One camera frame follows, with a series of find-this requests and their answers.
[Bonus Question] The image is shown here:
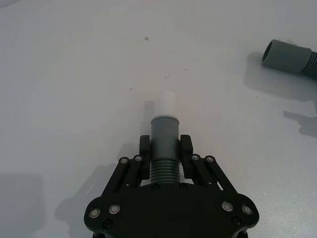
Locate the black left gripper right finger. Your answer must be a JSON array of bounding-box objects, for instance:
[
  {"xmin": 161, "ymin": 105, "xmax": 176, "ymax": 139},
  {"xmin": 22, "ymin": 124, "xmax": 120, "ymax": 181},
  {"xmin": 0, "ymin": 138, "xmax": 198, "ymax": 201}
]
[{"xmin": 180, "ymin": 134, "xmax": 231, "ymax": 192}]

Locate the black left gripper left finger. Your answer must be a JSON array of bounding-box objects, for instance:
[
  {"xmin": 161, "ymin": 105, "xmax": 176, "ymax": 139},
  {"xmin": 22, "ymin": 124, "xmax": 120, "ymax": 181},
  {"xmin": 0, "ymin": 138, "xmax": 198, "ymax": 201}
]
[{"xmin": 111, "ymin": 134, "xmax": 151, "ymax": 194}]

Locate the grey corrugated hose with cuff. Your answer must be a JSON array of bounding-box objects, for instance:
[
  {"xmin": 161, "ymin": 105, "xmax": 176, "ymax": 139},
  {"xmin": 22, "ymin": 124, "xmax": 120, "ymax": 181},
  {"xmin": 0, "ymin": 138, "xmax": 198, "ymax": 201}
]
[
  {"xmin": 149, "ymin": 114, "xmax": 181, "ymax": 185},
  {"xmin": 261, "ymin": 39, "xmax": 317, "ymax": 80}
]

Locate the white plastic pipe piece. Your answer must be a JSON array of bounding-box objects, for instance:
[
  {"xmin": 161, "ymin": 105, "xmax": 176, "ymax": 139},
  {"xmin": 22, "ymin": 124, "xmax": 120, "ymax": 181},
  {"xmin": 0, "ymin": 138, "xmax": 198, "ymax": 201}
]
[{"xmin": 154, "ymin": 90, "xmax": 176, "ymax": 118}]

